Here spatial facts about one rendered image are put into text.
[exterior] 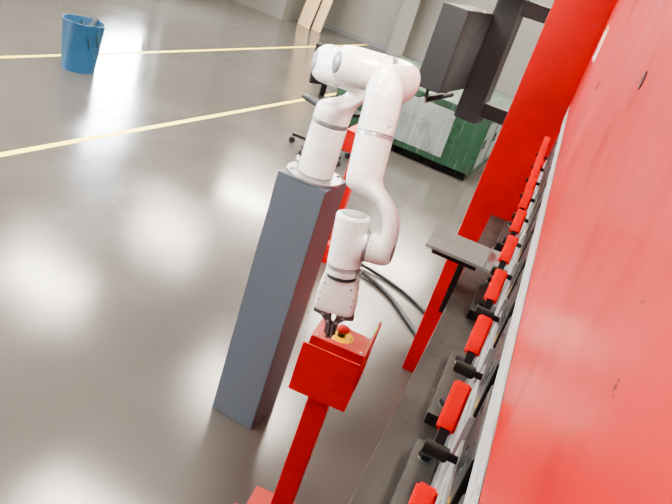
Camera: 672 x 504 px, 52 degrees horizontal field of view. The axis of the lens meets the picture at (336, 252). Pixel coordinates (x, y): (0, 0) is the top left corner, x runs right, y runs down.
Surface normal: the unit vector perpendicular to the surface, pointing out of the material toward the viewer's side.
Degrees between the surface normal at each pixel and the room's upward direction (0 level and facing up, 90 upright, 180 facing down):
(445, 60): 90
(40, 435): 0
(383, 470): 0
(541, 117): 90
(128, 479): 0
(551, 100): 90
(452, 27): 90
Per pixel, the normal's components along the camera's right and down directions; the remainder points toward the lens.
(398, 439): 0.29, -0.86
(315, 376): -0.27, 0.33
